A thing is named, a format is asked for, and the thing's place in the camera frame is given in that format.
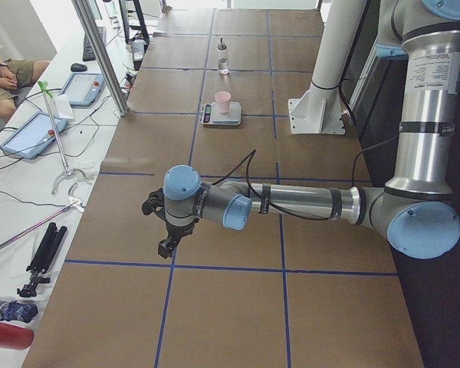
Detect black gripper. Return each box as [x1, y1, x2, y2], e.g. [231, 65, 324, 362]
[157, 220, 196, 258]

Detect pink plastic cup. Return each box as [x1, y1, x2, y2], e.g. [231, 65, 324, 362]
[214, 91, 232, 114]

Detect glass sauce bottle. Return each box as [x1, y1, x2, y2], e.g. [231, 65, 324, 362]
[217, 38, 229, 75]

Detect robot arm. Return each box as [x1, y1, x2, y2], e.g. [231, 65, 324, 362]
[142, 1, 460, 259]

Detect silver kitchen scale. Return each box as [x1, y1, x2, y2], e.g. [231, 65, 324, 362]
[199, 102, 242, 127]

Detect pink thin rod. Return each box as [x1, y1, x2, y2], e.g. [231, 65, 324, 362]
[0, 197, 85, 251]

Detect black folded tripod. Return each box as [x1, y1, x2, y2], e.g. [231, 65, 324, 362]
[17, 222, 67, 297]

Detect near blue teach pendant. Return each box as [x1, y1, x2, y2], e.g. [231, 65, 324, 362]
[0, 112, 54, 159]

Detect blue teach pendant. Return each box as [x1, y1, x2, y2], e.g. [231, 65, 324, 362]
[60, 72, 104, 107]
[0, 112, 54, 159]

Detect white paper sheet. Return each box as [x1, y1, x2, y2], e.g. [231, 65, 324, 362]
[53, 94, 75, 121]

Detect far blue teach pendant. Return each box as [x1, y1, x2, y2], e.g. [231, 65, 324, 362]
[60, 72, 104, 107]

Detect red water bottle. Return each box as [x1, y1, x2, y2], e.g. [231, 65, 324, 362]
[0, 322, 35, 350]

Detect black computer mouse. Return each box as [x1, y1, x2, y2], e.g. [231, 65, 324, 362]
[70, 63, 87, 73]

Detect black keyboard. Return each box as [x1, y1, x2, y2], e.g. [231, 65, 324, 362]
[82, 26, 107, 61]

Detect person in brown shirt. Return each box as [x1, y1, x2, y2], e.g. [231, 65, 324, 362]
[0, 57, 50, 122]

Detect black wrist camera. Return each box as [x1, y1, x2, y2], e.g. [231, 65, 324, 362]
[141, 188, 166, 221]

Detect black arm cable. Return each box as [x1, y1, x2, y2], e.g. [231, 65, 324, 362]
[210, 130, 402, 222]

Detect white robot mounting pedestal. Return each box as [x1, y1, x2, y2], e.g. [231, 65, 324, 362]
[288, 0, 367, 135]

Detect aluminium frame post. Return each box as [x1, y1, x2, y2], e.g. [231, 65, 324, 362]
[71, 0, 129, 117]

